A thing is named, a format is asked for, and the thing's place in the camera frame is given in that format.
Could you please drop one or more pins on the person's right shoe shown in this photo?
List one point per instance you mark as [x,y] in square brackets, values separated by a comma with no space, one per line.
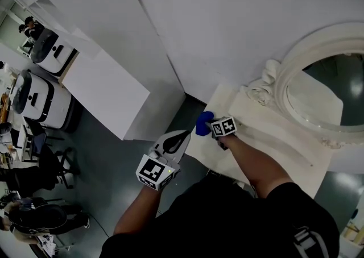
[239,184]

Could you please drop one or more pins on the person's left forearm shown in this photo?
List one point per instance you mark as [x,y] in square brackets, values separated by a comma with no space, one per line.
[136,211]

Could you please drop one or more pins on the person's left shoe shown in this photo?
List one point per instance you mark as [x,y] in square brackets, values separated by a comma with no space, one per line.
[213,173]

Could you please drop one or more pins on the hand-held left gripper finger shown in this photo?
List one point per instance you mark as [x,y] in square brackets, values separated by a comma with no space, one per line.
[165,141]
[179,151]

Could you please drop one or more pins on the person's shoe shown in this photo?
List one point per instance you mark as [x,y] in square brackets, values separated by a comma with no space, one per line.
[239,184]
[213,173]

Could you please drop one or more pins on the ornate white oval mirror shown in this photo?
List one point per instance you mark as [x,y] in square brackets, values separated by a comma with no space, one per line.
[284,75]

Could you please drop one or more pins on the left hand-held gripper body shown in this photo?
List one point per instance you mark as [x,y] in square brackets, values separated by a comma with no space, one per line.
[153,171]

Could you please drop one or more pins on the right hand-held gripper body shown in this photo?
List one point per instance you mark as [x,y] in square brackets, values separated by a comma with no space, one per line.
[224,127]

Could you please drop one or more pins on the person's black shirt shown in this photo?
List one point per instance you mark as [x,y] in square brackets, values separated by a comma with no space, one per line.
[227,222]

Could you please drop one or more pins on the white low cabinet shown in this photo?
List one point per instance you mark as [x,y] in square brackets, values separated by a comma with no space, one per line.
[108,97]

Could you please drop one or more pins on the person's right forearm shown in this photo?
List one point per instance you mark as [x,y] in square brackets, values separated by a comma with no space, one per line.
[256,166]

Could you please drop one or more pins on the blue cloth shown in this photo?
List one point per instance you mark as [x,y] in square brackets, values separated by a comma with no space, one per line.
[203,126]

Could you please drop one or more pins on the black office chair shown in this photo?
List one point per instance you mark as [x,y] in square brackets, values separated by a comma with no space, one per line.
[57,163]

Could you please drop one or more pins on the white robot with black top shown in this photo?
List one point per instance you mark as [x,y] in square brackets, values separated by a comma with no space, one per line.
[59,55]
[42,103]

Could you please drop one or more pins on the white vanity table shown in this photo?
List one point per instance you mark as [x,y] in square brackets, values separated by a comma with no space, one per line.
[256,137]

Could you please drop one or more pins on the white shelving unit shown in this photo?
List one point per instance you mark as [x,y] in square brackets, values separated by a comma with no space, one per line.
[42,4]

